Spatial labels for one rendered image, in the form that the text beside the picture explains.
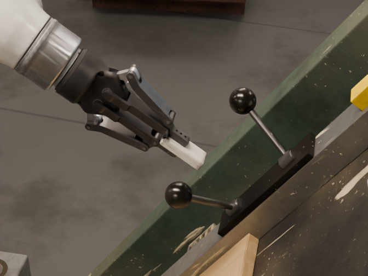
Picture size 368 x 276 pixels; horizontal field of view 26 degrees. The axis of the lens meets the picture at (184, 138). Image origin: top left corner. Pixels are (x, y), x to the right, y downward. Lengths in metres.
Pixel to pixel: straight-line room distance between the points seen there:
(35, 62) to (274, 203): 0.38
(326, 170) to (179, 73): 3.06
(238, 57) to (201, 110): 0.54
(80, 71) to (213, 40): 3.32
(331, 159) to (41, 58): 0.41
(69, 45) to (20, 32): 0.07
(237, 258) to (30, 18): 0.43
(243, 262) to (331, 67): 0.34
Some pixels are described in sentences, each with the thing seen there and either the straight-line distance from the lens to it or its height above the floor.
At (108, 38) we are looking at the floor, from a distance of 4.44.
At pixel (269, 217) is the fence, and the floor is 1.39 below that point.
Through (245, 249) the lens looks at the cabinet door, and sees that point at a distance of 1.12.
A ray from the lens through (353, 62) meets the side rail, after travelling 1.25.
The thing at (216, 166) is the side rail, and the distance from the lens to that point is 1.39.
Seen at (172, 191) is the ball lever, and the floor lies 1.44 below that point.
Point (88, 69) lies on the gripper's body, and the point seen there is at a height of 1.57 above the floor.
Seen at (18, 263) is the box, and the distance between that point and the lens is 1.73.
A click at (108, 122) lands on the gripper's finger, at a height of 1.47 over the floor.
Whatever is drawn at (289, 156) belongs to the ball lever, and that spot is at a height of 1.48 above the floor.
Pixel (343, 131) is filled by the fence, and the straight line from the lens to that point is 1.03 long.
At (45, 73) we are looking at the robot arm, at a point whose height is 1.57.
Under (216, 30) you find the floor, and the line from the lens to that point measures 4.50.
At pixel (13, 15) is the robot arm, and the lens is 1.09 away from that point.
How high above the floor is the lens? 2.13
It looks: 36 degrees down
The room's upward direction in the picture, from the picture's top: straight up
